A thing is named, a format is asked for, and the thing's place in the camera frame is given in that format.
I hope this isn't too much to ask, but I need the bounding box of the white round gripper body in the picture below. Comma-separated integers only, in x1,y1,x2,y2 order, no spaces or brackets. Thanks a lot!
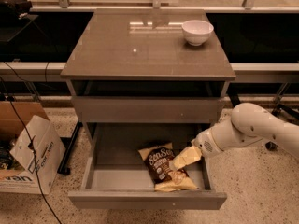
191,129,222,158

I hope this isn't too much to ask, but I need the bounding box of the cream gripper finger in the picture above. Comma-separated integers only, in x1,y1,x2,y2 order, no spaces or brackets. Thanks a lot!
169,159,186,171
180,146,202,164

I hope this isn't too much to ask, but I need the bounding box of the brown chip bag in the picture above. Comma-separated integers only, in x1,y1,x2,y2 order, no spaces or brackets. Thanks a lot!
138,143,198,192

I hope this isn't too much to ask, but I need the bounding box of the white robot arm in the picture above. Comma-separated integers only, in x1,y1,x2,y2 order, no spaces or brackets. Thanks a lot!
170,103,299,171

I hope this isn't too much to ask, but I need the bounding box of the open grey middle drawer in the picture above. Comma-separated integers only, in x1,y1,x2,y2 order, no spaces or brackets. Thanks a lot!
69,123,227,210

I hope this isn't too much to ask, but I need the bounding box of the closed grey upper drawer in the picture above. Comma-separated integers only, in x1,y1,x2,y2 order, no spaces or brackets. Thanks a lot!
72,96,224,124

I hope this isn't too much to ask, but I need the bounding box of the grey drawer cabinet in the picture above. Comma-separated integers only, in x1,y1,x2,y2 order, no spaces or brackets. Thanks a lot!
61,8,235,138

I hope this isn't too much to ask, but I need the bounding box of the black bag on shelf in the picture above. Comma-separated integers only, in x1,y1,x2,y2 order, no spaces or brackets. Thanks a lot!
0,0,33,20

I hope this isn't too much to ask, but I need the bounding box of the black office chair base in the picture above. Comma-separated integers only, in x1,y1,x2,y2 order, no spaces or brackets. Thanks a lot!
264,103,299,151

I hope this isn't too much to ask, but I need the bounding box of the black table leg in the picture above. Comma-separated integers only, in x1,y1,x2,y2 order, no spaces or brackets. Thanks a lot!
57,121,82,175

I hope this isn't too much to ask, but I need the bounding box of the white bowl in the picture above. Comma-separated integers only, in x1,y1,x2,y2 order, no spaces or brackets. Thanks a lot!
181,20,214,46

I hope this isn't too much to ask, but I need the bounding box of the open cardboard box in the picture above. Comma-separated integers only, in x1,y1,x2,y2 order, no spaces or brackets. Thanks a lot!
0,101,65,194

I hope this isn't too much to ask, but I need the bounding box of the black cable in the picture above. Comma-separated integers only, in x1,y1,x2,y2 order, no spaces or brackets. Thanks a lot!
0,61,64,224

